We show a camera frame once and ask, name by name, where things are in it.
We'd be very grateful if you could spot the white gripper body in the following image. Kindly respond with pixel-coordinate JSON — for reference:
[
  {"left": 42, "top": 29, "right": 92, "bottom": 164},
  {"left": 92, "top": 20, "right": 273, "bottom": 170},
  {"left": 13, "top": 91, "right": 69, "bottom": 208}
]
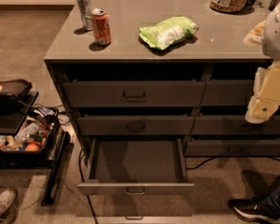
[{"left": 254, "top": 60, "right": 280, "bottom": 107}]

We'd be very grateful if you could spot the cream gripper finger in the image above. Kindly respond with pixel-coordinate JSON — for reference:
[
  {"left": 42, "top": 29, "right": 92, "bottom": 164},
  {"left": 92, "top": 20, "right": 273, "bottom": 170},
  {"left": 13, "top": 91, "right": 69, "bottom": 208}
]
[{"left": 245, "top": 96, "right": 278, "bottom": 124}]

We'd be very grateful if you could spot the grey drawer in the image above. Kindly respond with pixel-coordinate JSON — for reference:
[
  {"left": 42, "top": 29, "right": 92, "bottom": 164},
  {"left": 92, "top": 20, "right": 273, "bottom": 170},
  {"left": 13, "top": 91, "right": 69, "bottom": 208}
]
[
  {"left": 78, "top": 139, "right": 194, "bottom": 196},
  {"left": 185, "top": 139, "right": 280, "bottom": 157},
  {"left": 192, "top": 115, "right": 280, "bottom": 135},
  {"left": 201, "top": 79, "right": 253, "bottom": 106},
  {"left": 63, "top": 81, "right": 205, "bottom": 107},
  {"left": 77, "top": 115, "right": 194, "bottom": 135}
]

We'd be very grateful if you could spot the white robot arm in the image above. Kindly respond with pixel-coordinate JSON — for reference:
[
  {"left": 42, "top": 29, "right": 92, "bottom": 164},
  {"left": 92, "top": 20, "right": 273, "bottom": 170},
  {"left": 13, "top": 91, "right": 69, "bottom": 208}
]
[{"left": 243, "top": 2, "right": 280, "bottom": 124}]

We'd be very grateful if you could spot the grey drawer cabinet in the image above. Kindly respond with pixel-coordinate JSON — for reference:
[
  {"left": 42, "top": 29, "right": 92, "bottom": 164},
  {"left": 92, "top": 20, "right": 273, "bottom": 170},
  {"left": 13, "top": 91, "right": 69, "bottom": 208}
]
[{"left": 45, "top": 0, "right": 280, "bottom": 157}]

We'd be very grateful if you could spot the clear packaged snack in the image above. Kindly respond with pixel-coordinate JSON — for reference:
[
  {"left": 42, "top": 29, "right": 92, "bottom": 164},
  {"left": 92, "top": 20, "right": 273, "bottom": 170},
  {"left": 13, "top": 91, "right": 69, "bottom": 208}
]
[{"left": 243, "top": 21, "right": 266, "bottom": 46}]

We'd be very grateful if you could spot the black sneaker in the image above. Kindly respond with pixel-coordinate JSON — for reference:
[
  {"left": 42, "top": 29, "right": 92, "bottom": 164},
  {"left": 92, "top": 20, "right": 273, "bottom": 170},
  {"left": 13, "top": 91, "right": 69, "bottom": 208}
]
[{"left": 228, "top": 198, "right": 280, "bottom": 224}]

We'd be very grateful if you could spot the green chip bag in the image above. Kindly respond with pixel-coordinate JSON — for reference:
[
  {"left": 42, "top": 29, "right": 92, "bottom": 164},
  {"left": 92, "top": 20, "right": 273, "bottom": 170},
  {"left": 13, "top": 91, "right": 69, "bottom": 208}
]
[{"left": 139, "top": 16, "right": 199, "bottom": 50}]

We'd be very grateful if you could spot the orange soda can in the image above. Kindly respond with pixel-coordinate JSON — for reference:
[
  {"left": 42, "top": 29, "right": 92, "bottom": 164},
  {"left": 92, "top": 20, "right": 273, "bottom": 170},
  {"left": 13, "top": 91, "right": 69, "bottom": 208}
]
[{"left": 91, "top": 8, "right": 111, "bottom": 46}]

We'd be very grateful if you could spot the silver soda can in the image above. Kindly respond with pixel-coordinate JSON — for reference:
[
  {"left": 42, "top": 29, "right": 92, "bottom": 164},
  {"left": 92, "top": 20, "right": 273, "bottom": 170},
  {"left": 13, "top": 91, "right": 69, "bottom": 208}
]
[{"left": 77, "top": 0, "right": 92, "bottom": 31}]

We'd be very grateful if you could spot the black floor bar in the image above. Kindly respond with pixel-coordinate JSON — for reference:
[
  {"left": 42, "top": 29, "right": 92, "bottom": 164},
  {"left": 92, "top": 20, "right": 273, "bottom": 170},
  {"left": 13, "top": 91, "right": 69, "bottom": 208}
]
[{"left": 41, "top": 132, "right": 70, "bottom": 206}]

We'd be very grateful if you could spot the orange fruit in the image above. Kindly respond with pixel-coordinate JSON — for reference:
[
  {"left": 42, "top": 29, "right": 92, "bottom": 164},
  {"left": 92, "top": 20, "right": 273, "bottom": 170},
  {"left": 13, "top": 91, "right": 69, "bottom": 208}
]
[{"left": 25, "top": 144, "right": 39, "bottom": 151}]

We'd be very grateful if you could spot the black bin with groceries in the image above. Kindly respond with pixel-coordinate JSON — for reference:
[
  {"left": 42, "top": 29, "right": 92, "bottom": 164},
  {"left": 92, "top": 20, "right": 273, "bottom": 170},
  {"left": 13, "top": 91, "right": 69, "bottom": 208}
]
[{"left": 0, "top": 107, "right": 60, "bottom": 168}]

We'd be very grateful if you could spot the black tray lid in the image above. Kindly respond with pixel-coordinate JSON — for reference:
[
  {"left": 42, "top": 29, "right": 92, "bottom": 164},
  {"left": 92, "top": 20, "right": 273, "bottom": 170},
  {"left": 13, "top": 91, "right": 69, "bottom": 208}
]
[{"left": 0, "top": 79, "right": 32, "bottom": 100}]

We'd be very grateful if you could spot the white sneaker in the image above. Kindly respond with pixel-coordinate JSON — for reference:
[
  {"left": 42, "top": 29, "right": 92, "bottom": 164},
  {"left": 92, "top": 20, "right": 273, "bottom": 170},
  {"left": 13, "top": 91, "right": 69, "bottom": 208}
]
[{"left": 0, "top": 189, "right": 17, "bottom": 224}]

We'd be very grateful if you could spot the black floor cable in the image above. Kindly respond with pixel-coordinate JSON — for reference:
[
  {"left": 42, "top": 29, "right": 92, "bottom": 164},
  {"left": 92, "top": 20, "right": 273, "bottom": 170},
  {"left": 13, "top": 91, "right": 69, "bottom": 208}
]
[{"left": 77, "top": 148, "right": 99, "bottom": 224}]

